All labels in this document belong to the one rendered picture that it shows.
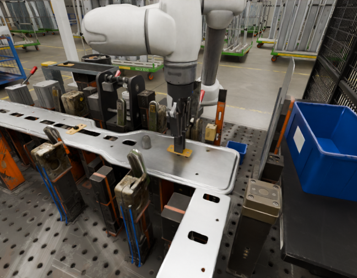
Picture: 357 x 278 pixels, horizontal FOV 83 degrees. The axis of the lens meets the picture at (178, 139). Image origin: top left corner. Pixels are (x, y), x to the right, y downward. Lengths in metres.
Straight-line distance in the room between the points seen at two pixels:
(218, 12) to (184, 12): 0.57
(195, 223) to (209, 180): 0.15
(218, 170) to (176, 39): 0.39
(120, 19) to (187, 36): 0.15
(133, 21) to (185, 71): 0.16
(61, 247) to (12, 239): 0.20
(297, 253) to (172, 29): 0.53
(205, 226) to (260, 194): 0.15
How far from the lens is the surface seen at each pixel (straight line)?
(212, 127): 0.75
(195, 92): 0.76
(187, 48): 0.52
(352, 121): 0.82
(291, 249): 0.51
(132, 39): 0.53
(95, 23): 0.56
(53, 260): 0.92
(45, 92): 1.22
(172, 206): 0.58
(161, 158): 0.69
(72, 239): 0.94
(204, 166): 0.66
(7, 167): 1.20
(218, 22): 1.10
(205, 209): 0.55
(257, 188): 0.54
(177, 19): 0.51
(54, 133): 0.79
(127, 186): 0.55
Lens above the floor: 1.43
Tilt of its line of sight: 33 degrees down
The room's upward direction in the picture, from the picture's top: straight up
